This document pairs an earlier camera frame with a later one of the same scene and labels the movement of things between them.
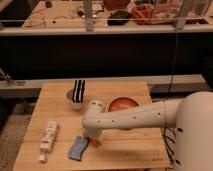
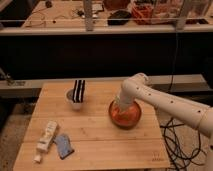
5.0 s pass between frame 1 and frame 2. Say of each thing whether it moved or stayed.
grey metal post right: stayed
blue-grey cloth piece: moved
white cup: stayed
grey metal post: stayed
